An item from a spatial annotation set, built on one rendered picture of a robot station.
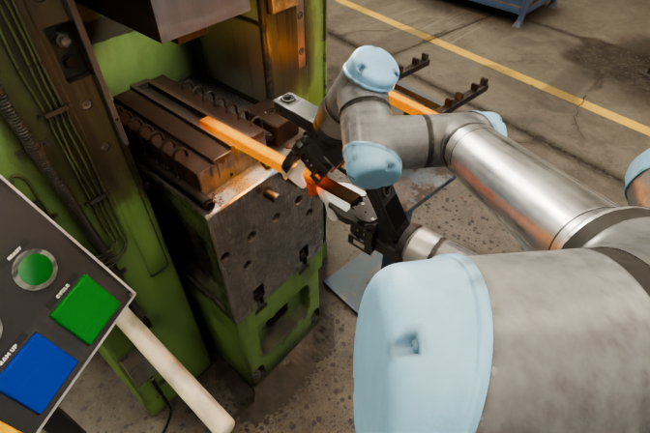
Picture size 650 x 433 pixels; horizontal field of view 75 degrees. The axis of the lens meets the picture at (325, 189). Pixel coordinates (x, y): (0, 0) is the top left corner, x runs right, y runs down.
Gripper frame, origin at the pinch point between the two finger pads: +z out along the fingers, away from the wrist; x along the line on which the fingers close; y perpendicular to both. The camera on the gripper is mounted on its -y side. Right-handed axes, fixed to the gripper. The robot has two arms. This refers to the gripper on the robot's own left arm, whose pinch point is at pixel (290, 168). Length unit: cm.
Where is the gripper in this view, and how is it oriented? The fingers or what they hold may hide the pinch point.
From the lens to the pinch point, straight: 88.9
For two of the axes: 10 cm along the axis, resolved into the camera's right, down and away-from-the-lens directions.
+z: -3.7, 4.2, 8.3
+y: 6.6, 7.4, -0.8
